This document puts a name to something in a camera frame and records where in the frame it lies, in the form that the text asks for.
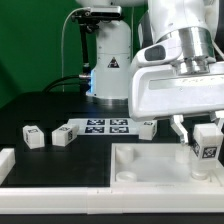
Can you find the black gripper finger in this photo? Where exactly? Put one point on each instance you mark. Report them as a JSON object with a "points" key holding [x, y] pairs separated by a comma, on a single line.
{"points": [[218, 118], [176, 123]]}

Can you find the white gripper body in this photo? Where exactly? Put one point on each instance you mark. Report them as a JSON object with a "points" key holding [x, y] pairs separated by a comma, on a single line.
{"points": [[157, 92]]}

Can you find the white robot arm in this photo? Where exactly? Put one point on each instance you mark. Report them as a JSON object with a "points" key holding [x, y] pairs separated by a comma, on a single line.
{"points": [[196, 26]]}

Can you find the AprilTag marker sheet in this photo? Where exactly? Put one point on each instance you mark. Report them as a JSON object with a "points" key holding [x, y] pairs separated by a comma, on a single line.
{"points": [[106, 126]]}

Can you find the white U-shaped obstacle fence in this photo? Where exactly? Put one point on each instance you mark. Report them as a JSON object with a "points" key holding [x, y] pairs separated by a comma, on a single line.
{"points": [[99, 200]]}

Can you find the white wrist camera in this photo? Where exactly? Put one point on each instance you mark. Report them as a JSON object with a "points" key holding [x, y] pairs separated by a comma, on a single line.
{"points": [[154, 55]]}

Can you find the black camera on stand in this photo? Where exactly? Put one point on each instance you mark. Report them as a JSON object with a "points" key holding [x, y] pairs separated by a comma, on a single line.
{"points": [[88, 20]]}

